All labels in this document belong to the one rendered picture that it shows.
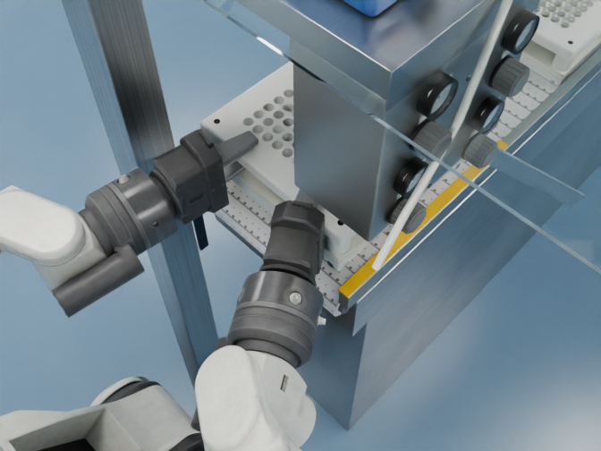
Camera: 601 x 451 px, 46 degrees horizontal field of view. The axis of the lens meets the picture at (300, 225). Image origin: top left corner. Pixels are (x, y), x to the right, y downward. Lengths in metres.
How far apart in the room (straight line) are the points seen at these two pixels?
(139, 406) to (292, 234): 0.43
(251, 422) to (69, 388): 1.24
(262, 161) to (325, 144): 0.22
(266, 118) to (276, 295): 0.27
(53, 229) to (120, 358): 1.08
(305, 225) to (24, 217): 0.30
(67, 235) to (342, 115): 0.33
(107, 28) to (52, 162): 1.49
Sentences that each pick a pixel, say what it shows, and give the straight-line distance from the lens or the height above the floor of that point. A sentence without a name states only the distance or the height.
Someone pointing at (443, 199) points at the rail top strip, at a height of 0.87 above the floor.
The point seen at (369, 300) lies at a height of 0.80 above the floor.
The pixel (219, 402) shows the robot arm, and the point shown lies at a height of 1.02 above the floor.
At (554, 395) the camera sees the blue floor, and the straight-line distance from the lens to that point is 1.84.
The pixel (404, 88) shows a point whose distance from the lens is 0.41.
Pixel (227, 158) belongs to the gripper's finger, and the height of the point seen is 0.98.
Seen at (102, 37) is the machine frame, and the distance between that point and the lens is 0.76.
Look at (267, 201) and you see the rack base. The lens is 0.87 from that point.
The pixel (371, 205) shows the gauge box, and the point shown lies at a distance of 0.64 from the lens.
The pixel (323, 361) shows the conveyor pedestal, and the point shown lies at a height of 0.26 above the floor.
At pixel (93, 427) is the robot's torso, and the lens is 1.06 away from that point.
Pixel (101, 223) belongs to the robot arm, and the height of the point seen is 1.00.
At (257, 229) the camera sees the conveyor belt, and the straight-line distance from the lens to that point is 0.96.
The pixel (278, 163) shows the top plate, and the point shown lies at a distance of 0.84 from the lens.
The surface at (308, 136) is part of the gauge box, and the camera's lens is 0.65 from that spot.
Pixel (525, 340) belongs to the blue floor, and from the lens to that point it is 1.88.
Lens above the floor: 1.63
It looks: 56 degrees down
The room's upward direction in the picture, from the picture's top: straight up
